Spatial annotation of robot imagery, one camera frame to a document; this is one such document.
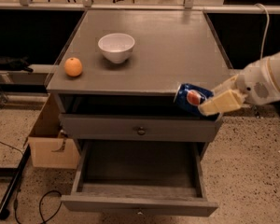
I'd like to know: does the grey drawer cabinet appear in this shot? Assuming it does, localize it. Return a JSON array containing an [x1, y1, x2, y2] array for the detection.
[[46, 8, 240, 217]]

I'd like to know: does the orange fruit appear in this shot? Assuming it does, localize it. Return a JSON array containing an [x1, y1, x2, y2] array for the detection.
[[64, 57, 83, 77]]

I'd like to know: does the white cable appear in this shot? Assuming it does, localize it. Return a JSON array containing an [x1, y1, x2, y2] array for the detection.
[[255, 3, 271, 61]]

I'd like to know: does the black cloth on shelf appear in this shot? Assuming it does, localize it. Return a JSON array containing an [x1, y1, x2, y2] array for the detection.
[[0, 56, 34, 73]]

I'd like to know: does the closed grey top drawer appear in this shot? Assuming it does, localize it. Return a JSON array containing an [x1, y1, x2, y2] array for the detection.
[[60, 114, 222, 143]]

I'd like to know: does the open grey middle drawer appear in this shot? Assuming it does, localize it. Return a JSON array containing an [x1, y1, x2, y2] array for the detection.
[[62, 141, 218, 217]]

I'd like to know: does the white bowl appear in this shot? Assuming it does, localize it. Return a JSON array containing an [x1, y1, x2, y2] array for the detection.
[[98, 33, 135, 63]]

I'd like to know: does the black bar on floor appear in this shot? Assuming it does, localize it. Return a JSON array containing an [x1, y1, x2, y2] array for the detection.
[[0, 147, 31, 220]]

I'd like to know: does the blue pepsi can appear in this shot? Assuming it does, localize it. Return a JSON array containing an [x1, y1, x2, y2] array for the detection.
[[174, 83, 214, 117]]

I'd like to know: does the cardboard box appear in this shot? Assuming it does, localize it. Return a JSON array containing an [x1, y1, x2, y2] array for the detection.
[[28, 95, 80, 169]]

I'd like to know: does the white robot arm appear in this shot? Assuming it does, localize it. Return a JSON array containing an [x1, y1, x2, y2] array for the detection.
[[198, 52, 280, 116]]

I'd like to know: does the black floor cable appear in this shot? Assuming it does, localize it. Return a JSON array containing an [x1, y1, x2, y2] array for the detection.
[[38, 189, 63, 224]]

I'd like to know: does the round drawer knob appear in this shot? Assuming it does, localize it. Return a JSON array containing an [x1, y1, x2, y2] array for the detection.
[[137, 127, 146, 135]]

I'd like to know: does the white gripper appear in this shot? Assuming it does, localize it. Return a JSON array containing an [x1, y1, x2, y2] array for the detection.
[[198, 57, 280, 116]]

